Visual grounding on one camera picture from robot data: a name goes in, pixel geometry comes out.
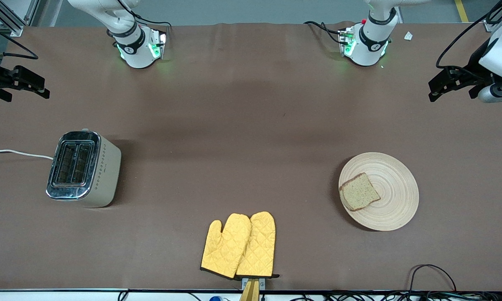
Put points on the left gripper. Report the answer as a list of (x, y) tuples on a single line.
[(475, 73)]

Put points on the round light wooden plate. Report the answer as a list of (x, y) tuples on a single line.
[(395, 192)]

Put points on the brown bread slice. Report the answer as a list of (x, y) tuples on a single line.
[(359, 193)]

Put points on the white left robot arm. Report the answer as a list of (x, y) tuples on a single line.
[(370, 46)]

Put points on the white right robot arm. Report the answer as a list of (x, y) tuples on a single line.
[(133, 54)]

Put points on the beige and chrome toaster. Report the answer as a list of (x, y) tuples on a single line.
[(104, 167)]

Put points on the small white paper scrap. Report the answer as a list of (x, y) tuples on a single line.
[(408, 36)]

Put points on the brown table cover mat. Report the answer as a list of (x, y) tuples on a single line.
[(250, 117)]

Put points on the yellow quilted oven mitt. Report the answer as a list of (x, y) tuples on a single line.
[(225, 246), (261, 242)]

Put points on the aluminium frame profile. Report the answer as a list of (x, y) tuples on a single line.
[(491, 26), (12, 19)]

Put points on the small metal bracket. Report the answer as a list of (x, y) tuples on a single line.
[(262, 283)]

